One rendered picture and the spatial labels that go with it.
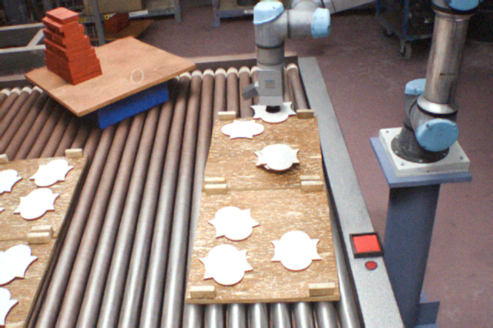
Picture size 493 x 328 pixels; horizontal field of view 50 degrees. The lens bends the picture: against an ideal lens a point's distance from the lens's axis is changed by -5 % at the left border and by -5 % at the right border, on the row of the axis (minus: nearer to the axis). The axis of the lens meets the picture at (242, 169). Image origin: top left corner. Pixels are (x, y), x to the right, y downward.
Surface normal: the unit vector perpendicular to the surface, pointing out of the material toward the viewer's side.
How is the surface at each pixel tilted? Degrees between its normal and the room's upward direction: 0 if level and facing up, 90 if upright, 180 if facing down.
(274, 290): 0
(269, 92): 90
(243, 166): 0
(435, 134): 99
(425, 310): 90
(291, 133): 0
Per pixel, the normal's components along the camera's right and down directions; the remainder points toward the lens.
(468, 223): -0.07, -0.82
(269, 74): -0.14, 0.57
